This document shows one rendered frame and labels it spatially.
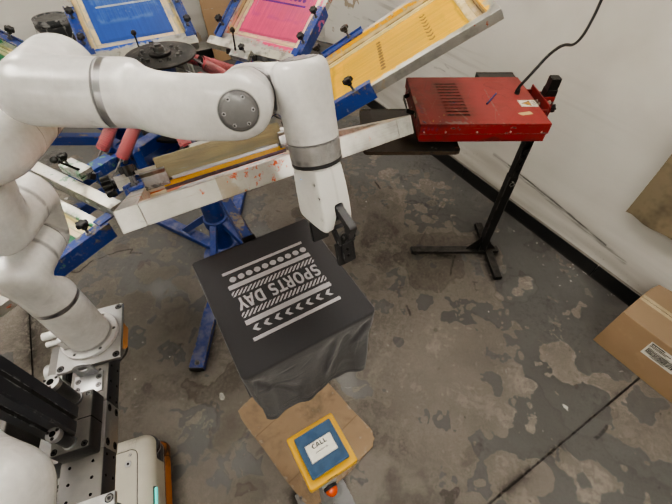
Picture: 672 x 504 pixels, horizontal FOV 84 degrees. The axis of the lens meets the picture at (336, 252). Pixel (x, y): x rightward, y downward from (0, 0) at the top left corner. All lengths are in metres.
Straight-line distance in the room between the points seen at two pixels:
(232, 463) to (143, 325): 0.98
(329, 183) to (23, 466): 0.47
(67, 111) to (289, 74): 0.27
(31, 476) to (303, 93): 0.52
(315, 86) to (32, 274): 0.62
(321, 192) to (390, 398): 1.67
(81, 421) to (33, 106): 0.61
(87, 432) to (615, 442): 2.19
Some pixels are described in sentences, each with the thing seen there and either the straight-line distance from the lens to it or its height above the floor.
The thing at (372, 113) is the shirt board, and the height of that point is 0.95.
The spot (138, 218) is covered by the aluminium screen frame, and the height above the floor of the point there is 1.54.
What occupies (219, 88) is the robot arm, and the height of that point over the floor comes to 1.76.
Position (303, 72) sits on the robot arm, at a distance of 0.50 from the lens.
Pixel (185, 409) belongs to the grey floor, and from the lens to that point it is 2.20.
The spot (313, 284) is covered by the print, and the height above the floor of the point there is 0.95.
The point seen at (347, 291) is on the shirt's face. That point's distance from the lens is 1.23.
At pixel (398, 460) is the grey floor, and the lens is 2.02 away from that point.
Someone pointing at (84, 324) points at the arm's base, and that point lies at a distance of 1.00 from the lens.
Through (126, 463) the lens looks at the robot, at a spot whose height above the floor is 0.28.
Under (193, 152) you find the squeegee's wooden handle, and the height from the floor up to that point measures 1.29.
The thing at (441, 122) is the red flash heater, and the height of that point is 1.10.
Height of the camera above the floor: 1.95
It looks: 49 degrees down
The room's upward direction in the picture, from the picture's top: straight up
